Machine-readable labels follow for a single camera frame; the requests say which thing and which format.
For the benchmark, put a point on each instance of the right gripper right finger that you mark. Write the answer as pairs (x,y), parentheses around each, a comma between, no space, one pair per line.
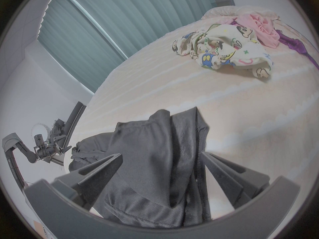
(225,178)

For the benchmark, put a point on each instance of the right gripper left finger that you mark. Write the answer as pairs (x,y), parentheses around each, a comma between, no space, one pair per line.
(96,180)

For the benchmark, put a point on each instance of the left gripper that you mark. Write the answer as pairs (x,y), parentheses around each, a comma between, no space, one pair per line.
(47,152)

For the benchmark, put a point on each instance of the black T-shirt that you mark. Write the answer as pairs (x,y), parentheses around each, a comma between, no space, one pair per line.
(154,163)

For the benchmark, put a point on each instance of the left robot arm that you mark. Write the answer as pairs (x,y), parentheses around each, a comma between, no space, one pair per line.
(12,143)

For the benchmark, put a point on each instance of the bed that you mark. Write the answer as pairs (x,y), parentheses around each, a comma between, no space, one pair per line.
(249,108)

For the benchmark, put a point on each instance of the dark grey cloth bundle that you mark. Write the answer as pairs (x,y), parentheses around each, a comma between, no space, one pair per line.
(57,129)

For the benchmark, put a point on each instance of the round white mirror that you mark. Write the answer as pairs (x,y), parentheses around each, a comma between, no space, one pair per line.
(39,129)

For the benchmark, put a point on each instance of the blue-green curtain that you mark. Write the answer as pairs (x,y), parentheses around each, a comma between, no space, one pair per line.
(74,46)
(149,9)

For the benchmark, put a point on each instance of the white printed pyjama top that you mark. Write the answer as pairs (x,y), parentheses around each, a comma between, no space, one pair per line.
(224,48)

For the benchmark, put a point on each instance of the purple garment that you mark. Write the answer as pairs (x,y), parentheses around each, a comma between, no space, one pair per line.
(294,43)

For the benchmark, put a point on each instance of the pink garment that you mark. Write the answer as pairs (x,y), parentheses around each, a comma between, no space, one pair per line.
(259,26)

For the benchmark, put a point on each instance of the cream pillow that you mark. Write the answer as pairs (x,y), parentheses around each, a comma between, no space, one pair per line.
(219,11)

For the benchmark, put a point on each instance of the grey bedside table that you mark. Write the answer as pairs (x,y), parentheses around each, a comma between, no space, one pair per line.
(222,0)

